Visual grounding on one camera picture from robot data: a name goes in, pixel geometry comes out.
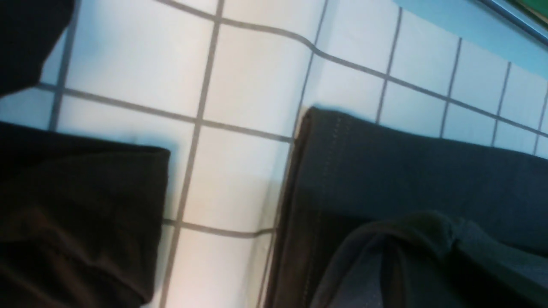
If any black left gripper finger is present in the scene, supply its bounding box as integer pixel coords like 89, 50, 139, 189
0, 123, 170, 308

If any gray long-sleeved shirt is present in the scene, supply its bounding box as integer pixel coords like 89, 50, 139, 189
264, 107, 548, 308

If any white gridded table mat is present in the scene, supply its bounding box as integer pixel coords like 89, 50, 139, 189
1, 0, 547, 308

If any pile of dark clothes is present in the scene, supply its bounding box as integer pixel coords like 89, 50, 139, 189
0, 0, 75, 96

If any gray metal strip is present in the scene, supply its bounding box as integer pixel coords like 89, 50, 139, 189
479, 0, 548, 46

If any green backdrop cloth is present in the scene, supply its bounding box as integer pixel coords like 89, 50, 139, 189
510, 0, 548, 19

